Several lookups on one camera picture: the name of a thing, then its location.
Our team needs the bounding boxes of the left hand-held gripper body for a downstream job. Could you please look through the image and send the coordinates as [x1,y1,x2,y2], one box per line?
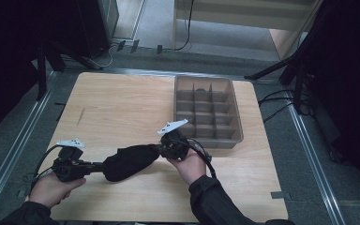
[51,138,92,183]

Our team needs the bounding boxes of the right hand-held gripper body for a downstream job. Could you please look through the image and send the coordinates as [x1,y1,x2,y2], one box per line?
[157,118,191,161]

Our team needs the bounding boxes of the black sock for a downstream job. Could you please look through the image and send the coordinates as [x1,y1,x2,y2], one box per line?
[101,143,162,183]

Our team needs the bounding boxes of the grey divided organizer box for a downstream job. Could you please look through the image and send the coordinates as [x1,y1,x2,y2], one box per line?
[172,74,245,150]

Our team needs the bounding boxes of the person's right hand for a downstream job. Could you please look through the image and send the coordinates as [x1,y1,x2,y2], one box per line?
[166,147,207,186]

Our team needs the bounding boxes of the person's left hand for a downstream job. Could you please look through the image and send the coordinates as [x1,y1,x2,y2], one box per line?
[27,172,87,209]

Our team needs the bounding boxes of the grey tape piece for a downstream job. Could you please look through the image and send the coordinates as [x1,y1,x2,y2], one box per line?
[16,187,31,199]
[270,190,293,201]

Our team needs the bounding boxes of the black stand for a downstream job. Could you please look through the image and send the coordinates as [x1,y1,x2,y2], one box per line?
[37,39,102,101]
[243,37,315,115]

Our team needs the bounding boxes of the black cabinet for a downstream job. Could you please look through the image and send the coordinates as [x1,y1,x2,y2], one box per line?
[74,0,120,59]

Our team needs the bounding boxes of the light wooden shelf unit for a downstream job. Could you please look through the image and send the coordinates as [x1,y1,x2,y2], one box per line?
[172,0,323,61]

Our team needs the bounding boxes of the left hand-held gripper cable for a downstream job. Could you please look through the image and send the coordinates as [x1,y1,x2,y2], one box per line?
[31,143,61,190]

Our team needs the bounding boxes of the hand-held gripper cable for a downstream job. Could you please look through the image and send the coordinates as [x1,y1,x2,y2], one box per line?
[186,137,218,180]
[31,143,61,190]

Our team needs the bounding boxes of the right hand-held gripper cable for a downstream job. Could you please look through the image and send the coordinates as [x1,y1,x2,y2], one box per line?
[186,137,218,180]

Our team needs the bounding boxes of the metal floor rail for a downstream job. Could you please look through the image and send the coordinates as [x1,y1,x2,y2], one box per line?
[0,70,55,215]
[284,89,347,225]

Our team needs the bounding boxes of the white cable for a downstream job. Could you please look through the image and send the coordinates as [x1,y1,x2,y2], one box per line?
[88,43,120,69]

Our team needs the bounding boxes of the black floor cables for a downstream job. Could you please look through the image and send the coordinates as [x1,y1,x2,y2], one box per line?
[257,88,314,124]

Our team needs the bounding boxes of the black hanging cable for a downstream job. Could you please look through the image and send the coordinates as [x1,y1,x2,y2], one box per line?
[163,0,195,53]

